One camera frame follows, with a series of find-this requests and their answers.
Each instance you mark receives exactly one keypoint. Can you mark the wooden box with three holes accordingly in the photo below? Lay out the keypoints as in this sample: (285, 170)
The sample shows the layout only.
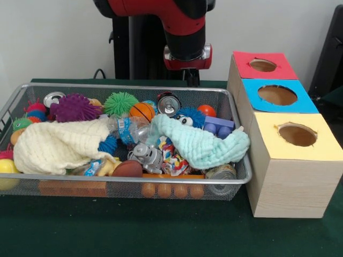
(294, 187)

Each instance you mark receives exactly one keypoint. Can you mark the red soda can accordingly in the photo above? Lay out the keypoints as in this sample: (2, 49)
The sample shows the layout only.
(168, 105)

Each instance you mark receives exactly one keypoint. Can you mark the silver toy robot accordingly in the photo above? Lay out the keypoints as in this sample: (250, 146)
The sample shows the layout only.
(146, 156)

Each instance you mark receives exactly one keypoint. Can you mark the purple spiky ball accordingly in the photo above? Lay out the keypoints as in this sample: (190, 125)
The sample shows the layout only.
(73, 107)

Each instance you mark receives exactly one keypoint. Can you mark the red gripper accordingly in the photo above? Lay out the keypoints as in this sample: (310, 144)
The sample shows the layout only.
(187, 64)

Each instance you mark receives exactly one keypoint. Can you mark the cream knitted cloth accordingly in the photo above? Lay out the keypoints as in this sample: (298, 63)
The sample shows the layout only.
(59, 144)

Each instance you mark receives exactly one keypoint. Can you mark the crushed clear plastic bottle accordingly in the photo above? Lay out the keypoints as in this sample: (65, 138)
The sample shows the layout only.
(126, 128)

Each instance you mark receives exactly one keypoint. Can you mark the purple toy block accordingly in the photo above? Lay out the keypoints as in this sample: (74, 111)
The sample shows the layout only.
(218, 125)

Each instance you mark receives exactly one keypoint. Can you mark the mint knitted cloth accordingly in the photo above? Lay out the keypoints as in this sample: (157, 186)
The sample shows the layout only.
(203, 147)

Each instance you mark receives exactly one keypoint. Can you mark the orange toy basketball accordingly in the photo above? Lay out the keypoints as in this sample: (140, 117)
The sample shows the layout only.
(142, 112)

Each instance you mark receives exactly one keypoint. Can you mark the blue spiky ball with eyes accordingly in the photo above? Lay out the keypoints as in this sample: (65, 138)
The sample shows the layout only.
(191, 115)

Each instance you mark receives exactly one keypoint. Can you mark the dark green side table cloth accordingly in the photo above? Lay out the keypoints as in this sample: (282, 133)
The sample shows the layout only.
(335, 96)

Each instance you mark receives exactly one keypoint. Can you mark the black chair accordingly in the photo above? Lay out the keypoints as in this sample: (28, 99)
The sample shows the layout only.
(332, 53)

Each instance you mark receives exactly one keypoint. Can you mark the green spiky ball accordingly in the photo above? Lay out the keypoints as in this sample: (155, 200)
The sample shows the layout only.
(120, 103)

